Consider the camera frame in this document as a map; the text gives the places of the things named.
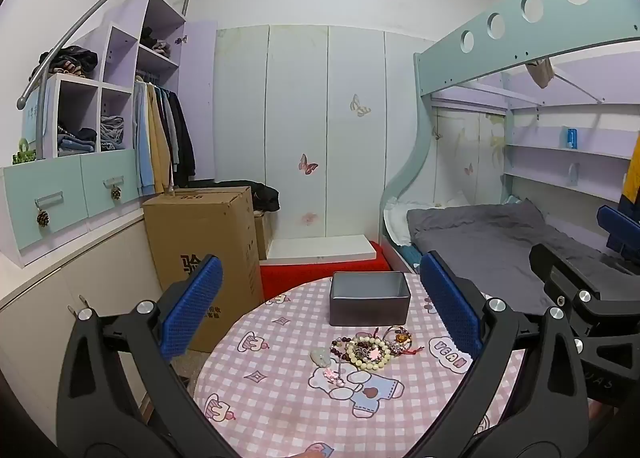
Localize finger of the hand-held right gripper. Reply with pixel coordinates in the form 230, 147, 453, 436
596, 205, 640, 269
529, 243, 618, 321

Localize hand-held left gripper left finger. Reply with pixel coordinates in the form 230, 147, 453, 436
56, 254, 236, 458

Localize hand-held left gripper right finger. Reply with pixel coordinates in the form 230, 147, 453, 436
419, 251, 591, 458

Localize grey metal tin box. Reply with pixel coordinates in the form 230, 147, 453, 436
329, 271, 412, 327

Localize pile of bead bracelets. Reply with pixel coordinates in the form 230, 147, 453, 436
346, 335, 393, 370

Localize dark red bead bracelet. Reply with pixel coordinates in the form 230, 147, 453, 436
330, 337, 358, 361

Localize yellow and navy cloth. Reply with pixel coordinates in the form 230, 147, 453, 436
620, 133, 640, 214

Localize grey blanket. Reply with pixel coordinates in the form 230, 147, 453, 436
406, 201, 621, 314

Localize large cardboard box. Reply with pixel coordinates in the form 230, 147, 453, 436
142, 185, 265, 354

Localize pink checked tablecloth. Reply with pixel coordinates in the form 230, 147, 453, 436
194, 273, 526, 458

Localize small cardboard box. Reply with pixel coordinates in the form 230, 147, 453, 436
252, 211, 273, 261

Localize white pillow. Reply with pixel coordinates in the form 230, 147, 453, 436
382, 198, 441, 246

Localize red cloth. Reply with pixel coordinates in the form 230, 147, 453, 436
259, 241, 393, 306

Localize black clothes pile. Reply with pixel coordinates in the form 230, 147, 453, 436
200, 179, 281, 213

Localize white board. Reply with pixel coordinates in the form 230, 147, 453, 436
266, 234, 377, 264

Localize white lower cabinet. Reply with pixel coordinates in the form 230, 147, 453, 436
0, 211, 166, 389

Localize teal drawer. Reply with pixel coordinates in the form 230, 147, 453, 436
2, 157, 88, 250
80, 148, 141, 218

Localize black hanging jacket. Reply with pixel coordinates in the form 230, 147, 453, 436
170, 91, 197, 189

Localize brown hanging cloth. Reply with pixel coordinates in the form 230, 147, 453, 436
525, 57, 555, 89

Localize yellow hanging jacket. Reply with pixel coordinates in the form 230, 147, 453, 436
147, 83, 173, 194

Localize light blue hanging shirt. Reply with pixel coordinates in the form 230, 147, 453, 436
134, 81, 157, 196

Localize grey hanging garment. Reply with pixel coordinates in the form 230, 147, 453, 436
160, 86, 177, 174

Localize folded grey striped cloth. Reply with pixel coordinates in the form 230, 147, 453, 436
100, 114, 126, 151

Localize folded blue jeans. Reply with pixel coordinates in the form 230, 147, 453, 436
57, 124, 98, 156

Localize white wardrobe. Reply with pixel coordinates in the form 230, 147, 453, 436
214, 24, 436, 241

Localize green toy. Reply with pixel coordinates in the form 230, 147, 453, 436
12, 137, 37, 165

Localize lilac cubby shelf unit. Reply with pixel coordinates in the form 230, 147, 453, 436
37, 0, 218, 189

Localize dark folded clothes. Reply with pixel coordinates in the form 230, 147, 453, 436
139, 26, 172, 58

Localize dark clothes heap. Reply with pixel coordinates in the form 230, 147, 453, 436
32, 44, 99, 82

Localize lilac wall shelf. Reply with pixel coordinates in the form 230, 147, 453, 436
502, 125, 640, 204

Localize teal bunk bed frame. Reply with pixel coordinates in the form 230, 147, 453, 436
380, 0, 640, 249

